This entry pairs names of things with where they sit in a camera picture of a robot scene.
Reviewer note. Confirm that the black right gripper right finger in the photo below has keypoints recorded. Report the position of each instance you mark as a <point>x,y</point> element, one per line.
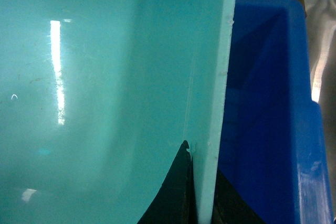
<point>229,207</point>

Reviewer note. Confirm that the light turquoise plastic bin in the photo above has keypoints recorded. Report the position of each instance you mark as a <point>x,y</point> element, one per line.
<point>96,98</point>

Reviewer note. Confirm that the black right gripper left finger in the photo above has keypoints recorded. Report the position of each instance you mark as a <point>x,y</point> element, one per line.
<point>175,200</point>

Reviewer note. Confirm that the dark blue plastic bin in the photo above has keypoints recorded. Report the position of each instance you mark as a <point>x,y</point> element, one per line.
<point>272,145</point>

